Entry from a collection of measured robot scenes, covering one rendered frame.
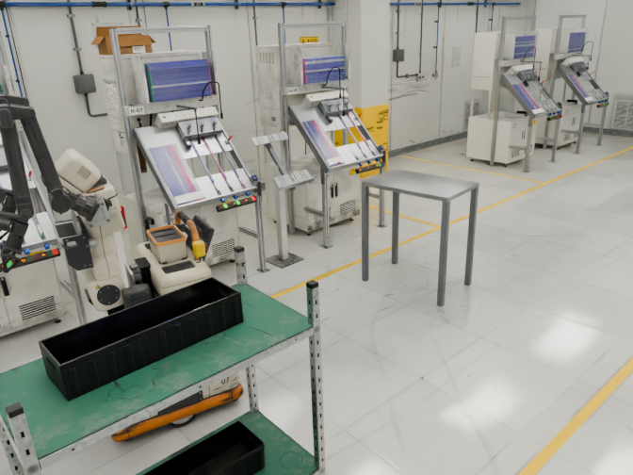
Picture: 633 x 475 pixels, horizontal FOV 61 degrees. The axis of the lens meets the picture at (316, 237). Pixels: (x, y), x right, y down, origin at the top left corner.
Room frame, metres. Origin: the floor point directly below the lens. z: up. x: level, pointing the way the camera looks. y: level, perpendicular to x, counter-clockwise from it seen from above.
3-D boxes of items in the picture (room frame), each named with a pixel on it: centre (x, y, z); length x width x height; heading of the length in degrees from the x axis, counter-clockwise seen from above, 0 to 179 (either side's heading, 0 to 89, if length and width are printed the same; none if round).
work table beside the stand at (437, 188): (3.70, -0.75, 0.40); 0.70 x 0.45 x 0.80; 48
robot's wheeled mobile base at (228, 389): (2.44, 0.85, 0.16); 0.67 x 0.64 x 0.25; 119
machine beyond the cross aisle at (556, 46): (8.43, -3.79, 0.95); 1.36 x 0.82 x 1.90; 41
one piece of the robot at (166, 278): (2.48, 0.77, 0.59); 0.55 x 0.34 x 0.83; 29
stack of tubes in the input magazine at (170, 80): (4.20, 1.00, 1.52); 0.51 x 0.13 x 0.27; 131
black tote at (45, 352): (1.43, 0.52, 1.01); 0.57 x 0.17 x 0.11; 132
